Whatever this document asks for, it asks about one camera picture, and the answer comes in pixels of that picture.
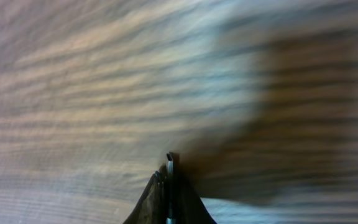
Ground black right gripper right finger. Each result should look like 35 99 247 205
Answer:
172 152 216 224

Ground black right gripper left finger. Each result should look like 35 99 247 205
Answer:
123 171 166 224

